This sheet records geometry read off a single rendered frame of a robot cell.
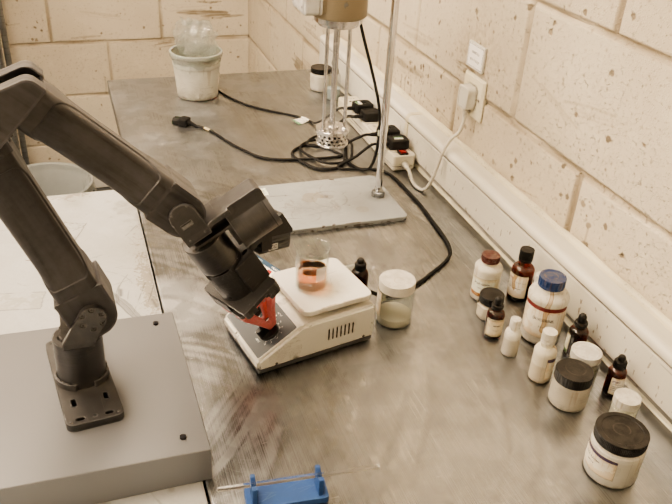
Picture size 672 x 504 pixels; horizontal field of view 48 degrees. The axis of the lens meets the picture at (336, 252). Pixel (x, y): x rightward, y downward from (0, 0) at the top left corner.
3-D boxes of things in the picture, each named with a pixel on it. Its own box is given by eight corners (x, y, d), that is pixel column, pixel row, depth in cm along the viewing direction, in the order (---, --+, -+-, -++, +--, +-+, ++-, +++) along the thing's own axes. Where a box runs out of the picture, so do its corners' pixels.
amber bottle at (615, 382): (597, 387, 112) (609, 351, 109) (612, 384, 113) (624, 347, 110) (610, 399, 110) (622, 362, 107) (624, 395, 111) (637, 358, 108)
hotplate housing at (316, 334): (258, 378, 110) (258, 334, 106) (223, 328, 120) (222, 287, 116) (385, 336, 120) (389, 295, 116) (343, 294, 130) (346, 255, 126)
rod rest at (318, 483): (247, 515, 89) (247, 494, 88) (243, 492, 92) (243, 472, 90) (329, 502, 92) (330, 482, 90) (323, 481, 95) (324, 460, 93)
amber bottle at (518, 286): (516, 287, 135) (526, 240, 130) (533, 297, 132) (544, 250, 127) (501, 294, 132) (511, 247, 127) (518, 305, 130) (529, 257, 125)
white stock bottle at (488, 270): (476, 285, 134) (483, 244, 130) (501, 294, 132) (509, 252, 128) (465, 297, 131) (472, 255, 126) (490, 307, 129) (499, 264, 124)
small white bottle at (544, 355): (526, 381, 113) (538, 335, 108) (528, 367, 116) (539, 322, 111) (549, 386, 112) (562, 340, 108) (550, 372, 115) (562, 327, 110)
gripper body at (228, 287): (239, 264, 111) (214, 231, 106) (282, 288, 104) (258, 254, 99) (209, 296, 109) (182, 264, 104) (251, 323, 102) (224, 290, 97)
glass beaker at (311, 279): (334, 284, 117) (337, 239, 113) (318, 301, 113) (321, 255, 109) (300, 273, 119) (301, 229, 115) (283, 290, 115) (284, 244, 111)
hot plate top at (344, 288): (304, 318, 110) (304, 313, 110) (269, 277, 119) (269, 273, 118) (374, 298, 115) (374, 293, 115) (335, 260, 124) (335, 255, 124)
